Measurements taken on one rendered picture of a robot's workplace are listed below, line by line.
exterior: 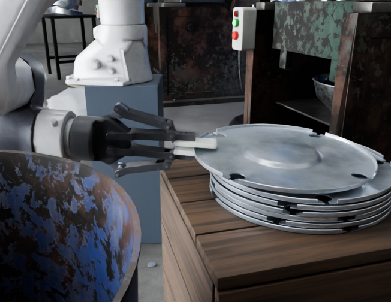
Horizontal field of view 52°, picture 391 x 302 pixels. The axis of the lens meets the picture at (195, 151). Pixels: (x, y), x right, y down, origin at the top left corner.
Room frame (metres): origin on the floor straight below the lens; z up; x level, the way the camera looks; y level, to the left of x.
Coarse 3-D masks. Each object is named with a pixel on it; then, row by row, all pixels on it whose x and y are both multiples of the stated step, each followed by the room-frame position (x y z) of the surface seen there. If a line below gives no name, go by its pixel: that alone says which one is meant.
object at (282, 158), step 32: (224, 128) 0.73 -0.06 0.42; (256, 128) 0.75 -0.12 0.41; (288, 128) 0.75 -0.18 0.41; (224, 160) 0.58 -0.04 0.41; (256, 160) 0.57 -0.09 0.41; (288, 160) 0.57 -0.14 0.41; (320, 160) 0.58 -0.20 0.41; (352, 160) 0.59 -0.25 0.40; (288, 192) 0.47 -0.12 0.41; (320, 192) 0.47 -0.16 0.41
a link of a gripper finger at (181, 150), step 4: (176, 148) 0.63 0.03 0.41; (180, 148) 0.63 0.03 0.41; (184, 148) 0.63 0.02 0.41; (188, 148) 0.63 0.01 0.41; (192, 148) 0.63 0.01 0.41; (176, 152) 0.62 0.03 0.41; (180, 152) 0.61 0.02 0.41; (184, 152) 0.61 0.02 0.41; (188, 152) 0.61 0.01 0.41; (192, 152) 0.61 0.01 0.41
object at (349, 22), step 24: (360, 24) 0.93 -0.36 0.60; (384, 24) 0.95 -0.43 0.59; (360, 48) 0.93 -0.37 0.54; (384, 48) 0.96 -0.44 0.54; (336, 72) 0.97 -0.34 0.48; (360, 72) 0.93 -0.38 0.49; (384, 72) 0.96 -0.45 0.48; (336, 96) 0.96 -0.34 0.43; (360, 96) 0.94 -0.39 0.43; (384, 96) 0.97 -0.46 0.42; (336, 120) 0.95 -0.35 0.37; (360, 120) 0.95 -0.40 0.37; (384, 120) 0.97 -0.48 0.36; (360, 144) 0.95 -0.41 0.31; (384, 144) 0.98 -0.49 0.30
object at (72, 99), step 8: (72, 88) 2.27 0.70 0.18; (80, 88) 2.25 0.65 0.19; (56, 96) 2.17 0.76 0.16; (64, 96) 2.14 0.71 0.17; (72, 96) 2.10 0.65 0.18; (80, 96) 2.11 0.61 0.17; (56, 104) 2.09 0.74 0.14; (64, 104) 2.06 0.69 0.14; (72, 104) 2.04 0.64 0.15; (80, 104) 2.04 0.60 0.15; (80, 112) 2.00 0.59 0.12
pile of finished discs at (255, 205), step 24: (384, 168) 0.58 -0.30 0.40; (216, 192) 0.56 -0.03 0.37; (240, 192) 0.51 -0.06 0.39; (264, 192) 0.48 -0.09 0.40; (336, 192) 0.50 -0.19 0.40; (360, 192) 0.50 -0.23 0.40; (384, 192) 0.49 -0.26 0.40; (240, 216) 0.51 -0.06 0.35; (264, 216) 0.48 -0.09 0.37; (288, 216) 0.47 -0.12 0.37; (312, 216) 0.46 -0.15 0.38; (336, 216) 0.46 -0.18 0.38; (360, 216) 0.47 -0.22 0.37; (384, 216) 0.50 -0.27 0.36
